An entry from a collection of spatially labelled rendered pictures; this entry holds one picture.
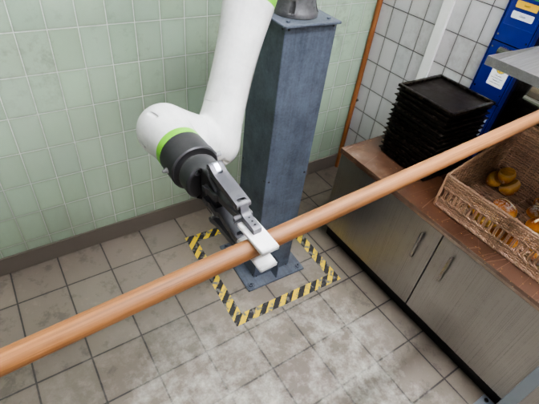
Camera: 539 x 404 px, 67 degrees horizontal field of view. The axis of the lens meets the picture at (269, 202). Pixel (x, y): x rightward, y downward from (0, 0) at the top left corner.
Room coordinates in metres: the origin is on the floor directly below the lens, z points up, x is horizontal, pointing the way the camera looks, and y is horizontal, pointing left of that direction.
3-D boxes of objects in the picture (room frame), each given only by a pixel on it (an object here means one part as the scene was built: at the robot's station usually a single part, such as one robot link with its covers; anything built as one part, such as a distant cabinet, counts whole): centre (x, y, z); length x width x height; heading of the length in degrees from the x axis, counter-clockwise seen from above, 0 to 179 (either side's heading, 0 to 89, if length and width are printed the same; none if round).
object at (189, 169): (0.54, 0.11, 1.14); 0.09 x 0.07 x 0.08; 39
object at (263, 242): (0.42, 0.01, 1.15); 0.07 x 0.03 x 0.01; 39
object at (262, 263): (0.42, 0.01, 1.12); 0.07 x 0.03 x 0.01; 39
